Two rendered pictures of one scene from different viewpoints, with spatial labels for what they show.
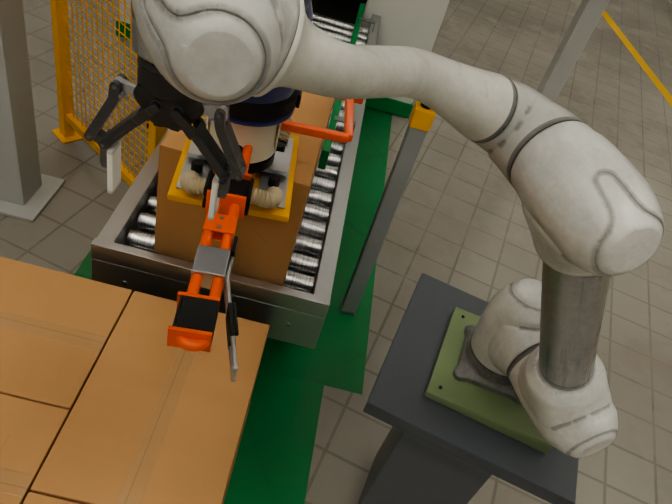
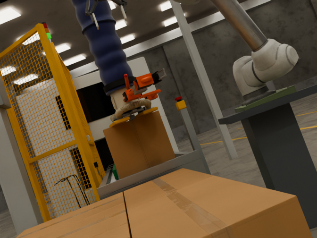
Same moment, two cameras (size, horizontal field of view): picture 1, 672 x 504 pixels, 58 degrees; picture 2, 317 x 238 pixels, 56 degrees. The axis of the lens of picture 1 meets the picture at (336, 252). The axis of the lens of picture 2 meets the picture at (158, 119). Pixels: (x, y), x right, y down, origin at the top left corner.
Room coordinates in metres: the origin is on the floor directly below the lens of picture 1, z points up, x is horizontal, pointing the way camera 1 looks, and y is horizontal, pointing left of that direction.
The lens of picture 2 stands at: (-0.73, 0.30, 0.78)
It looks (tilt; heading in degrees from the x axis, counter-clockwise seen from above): 3 degrees up; 355
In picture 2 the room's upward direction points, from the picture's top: 20 degrees counter-clockwise
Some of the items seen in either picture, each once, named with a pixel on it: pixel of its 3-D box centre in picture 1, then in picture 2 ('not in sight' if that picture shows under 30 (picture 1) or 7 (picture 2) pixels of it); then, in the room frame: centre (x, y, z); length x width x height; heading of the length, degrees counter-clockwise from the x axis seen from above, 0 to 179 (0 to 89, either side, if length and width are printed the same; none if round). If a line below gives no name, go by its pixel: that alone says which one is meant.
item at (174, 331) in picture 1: (193, 321); (143, 81); (0.67, 0.20, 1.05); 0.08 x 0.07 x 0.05; 11
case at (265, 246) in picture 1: (251, 164); (138, 148); (1.57, 0.34, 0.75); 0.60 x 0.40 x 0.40; 5
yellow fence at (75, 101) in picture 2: not in sight; (88, 138); (2.94, 0.90, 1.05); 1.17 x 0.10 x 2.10; 5
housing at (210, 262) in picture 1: (210, 267); (139, 88); (0.80, 0.22, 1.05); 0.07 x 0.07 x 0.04; 11
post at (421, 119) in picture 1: (381, 221); (199, 156); (1.83, -0.13, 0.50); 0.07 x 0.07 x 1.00; 5
